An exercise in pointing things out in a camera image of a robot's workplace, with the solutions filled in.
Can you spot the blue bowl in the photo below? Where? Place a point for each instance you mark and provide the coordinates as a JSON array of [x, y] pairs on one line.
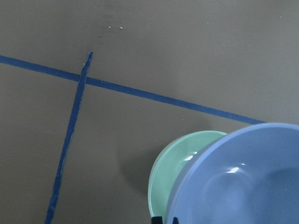
[[250, 176]]

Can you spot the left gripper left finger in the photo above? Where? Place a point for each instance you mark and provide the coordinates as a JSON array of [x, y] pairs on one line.
[[157, 220]]

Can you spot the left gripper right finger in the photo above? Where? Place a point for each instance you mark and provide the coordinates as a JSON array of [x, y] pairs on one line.
[[175, 220]]

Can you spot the green bowl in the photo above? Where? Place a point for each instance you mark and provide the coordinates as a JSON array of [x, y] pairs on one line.
[[169, 164]]

